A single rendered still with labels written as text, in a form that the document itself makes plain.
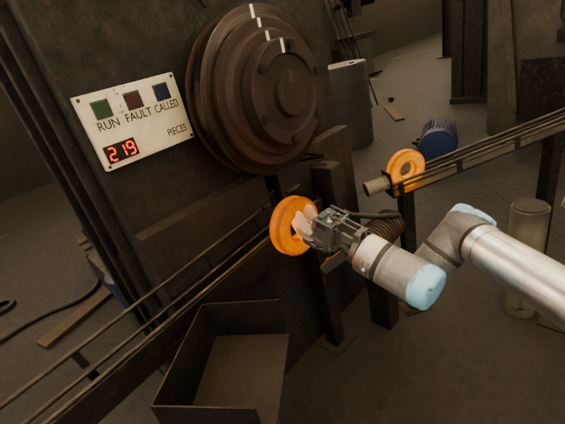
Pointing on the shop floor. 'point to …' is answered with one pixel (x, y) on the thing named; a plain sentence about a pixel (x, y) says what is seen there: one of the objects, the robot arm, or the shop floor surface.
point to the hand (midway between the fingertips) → (293, 219)
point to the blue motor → (438, 139)
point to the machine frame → (144, 174)
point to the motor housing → (386, 302)
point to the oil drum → (352, 100)
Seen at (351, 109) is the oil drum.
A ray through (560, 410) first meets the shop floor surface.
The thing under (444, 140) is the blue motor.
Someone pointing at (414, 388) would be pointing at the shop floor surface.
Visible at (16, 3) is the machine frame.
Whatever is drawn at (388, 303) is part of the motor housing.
